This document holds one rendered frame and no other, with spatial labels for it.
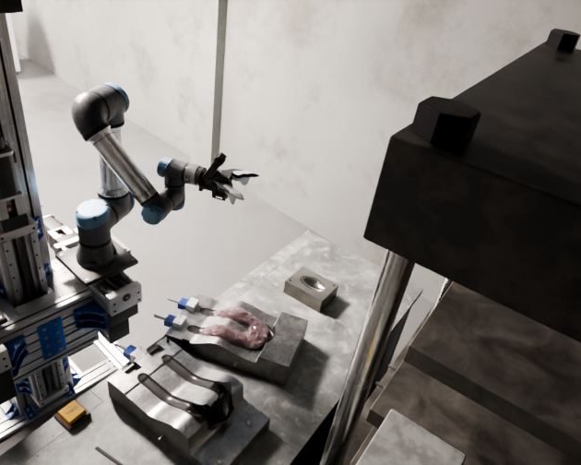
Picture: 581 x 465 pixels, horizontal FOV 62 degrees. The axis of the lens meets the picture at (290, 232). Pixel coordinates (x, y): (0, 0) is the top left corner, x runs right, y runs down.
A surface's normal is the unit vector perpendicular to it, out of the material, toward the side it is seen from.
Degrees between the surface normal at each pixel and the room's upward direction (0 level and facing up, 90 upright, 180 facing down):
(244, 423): 0
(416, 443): 0
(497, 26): 90
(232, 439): 0
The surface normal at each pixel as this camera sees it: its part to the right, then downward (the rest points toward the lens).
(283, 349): 0.14, -0.82
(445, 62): -0.66, 0.35
